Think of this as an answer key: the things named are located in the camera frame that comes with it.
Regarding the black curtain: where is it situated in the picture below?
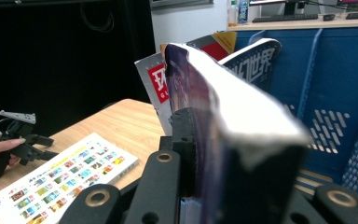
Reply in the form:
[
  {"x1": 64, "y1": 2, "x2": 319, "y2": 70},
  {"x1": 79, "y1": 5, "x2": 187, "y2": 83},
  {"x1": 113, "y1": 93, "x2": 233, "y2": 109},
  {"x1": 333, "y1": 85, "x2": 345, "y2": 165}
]
[{"x1": 0, "y1": 0, "x2": 157, "y2": 138}]

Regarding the white picture magazine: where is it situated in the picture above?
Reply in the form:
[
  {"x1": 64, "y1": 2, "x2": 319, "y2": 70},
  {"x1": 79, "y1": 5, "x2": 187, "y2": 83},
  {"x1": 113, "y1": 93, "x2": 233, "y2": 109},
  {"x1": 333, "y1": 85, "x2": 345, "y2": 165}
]
[{"x1": 0, "y1": 132, "x2": 140, "y2": 224}]

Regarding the blue label water bottle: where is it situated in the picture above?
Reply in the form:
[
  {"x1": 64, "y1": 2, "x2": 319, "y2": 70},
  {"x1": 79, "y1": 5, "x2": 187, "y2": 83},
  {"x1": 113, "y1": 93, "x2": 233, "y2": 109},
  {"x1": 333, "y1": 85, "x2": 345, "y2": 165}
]
[{"x1": 237, "y1": 0, "x2": 250, "y2": 25}]

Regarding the clear bottle with green cap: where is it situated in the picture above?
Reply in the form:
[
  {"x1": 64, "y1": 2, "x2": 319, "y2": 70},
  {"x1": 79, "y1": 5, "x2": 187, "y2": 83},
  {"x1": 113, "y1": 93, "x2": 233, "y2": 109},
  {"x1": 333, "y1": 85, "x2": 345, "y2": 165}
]
[{"x1": 227, "y1": 0, "x2": 239, "y2": 28}]

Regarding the black monitor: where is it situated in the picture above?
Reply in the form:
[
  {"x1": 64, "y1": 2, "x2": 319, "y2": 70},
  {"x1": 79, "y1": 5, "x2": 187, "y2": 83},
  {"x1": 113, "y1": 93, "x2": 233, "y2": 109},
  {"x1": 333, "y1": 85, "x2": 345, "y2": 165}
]
[{"x1": 249, "y1": 0, "x2": 339, "y2": 17}]

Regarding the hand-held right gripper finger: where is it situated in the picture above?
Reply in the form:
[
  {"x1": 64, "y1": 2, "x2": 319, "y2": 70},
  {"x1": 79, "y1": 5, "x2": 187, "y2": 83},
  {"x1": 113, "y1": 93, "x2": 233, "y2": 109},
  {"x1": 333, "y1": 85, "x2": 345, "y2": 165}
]
[{"x1": 168, "y1": 106, "x2": 198, "y2": 199}]

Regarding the magazine with red print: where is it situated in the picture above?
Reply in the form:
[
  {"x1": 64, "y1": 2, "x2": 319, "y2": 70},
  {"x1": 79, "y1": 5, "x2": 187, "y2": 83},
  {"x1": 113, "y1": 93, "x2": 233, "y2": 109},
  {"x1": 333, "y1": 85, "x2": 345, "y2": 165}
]
[{"x1": 134, "y1": 30, "x2": 238, "y2": 137}]

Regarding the wooden desk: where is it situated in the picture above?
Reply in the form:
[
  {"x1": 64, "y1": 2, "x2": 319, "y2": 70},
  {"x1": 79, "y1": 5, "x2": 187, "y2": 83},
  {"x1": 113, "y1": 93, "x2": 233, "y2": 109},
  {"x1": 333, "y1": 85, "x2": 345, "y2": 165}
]
[{"x1": 227, "y1": 17, "x2": 358, "y2": 32}]

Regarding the purple magazine with grey spine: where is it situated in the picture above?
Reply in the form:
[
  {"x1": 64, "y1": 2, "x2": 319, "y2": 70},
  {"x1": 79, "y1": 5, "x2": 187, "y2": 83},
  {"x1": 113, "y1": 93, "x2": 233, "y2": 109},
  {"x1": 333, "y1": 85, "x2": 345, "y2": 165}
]
[{"x1": 218, "y1": 37, "x2": 282, "y2": 93}]

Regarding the purple magazine with white spine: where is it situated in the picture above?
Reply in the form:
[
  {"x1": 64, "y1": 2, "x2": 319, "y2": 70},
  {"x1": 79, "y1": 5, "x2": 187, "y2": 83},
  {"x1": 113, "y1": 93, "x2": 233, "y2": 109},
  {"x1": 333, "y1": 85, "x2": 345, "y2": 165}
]
[{"x1": 162, "y1": 42, "x2": 310, "y2": 224}]

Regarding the blue file rack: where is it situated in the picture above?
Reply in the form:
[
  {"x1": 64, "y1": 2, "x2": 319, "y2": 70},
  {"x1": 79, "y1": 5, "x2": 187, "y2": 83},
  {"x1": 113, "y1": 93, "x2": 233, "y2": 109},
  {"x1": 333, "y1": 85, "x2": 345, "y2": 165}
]
[{"x1": 234, "y1": 26, "x2": 358, "y2": 195}]

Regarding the black cable loop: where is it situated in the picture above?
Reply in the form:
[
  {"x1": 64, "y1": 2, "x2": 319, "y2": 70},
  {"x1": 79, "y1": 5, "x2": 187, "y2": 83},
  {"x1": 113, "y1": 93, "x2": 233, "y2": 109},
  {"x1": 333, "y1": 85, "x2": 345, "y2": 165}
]
[{"x1": 79, "y1": 2, "x2": 116, "y2": 33}]

